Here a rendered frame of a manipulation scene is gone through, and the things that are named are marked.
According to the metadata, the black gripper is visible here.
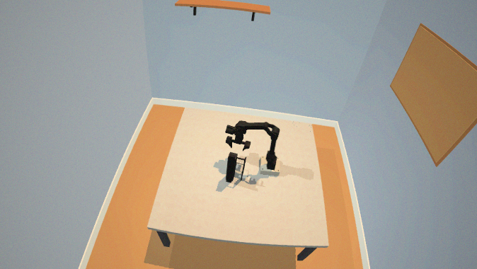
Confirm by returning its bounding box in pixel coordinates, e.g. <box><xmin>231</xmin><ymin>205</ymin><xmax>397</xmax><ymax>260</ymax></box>
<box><xmin>226</xmin><ymin>136</ymin><xmax>251</xmax><ymax>151</ymax></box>

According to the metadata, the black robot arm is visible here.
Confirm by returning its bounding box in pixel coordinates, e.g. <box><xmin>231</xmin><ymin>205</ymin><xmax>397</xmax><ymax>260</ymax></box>
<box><xmin>225</xmin><ymin>120</ymin><xmax>280</xmax><ymax>170</ymax></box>

